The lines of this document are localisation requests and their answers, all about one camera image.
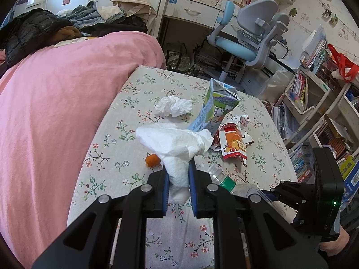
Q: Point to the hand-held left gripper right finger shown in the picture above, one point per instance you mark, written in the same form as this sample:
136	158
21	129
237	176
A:
193	193

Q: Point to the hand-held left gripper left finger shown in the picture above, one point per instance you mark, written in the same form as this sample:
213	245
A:
165	193

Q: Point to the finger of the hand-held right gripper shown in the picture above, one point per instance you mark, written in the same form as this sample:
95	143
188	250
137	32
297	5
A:
291	193

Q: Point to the clear plastic bottle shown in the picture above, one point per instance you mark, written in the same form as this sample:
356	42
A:
221	178

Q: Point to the orange peel pieces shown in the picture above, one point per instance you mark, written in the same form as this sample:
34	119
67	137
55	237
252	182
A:
152	160

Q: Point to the red snack wrapper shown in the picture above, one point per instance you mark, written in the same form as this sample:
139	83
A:
232	143

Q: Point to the small white tissue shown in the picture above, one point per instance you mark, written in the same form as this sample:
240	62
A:
174	106

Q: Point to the milk carton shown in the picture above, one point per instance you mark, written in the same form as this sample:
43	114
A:
216	106

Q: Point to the person's right hand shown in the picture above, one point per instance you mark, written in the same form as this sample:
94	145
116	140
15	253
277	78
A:
340	243

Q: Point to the row of colourful books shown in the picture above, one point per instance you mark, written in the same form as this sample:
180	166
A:
300	86

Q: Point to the clear plastic bag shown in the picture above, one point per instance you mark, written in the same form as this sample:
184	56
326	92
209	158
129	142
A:
276	84

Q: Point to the red bag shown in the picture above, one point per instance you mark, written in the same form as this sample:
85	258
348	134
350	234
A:
346	67

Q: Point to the pink blanket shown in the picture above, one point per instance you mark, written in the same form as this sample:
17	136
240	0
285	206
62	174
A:
56	117

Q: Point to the silver bag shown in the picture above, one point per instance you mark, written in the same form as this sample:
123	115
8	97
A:
179	58

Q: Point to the upright books and papers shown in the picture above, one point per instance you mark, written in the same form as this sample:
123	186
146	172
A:
315	47

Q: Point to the blue grey desk chair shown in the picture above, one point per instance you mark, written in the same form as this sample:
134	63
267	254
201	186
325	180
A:
238	44

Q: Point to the black garment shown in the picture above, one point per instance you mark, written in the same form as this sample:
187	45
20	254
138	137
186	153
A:
126	25

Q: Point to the yellow white book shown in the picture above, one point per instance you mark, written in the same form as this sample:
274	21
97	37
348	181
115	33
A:
70	42

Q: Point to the white desk with drawer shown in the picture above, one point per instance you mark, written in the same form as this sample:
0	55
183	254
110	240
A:
193	11

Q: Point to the brown plush toy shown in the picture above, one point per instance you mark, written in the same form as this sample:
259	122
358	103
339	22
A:
66	33

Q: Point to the white cloth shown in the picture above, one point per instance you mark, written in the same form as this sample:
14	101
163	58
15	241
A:
110	11

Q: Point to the beige cloth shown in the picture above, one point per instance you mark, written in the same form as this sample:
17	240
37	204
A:
131	0

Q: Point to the black puffer jacket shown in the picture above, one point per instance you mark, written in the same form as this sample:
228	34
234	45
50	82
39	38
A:
28	33

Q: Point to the row of wall photos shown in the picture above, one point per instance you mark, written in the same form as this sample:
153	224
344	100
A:
328	12

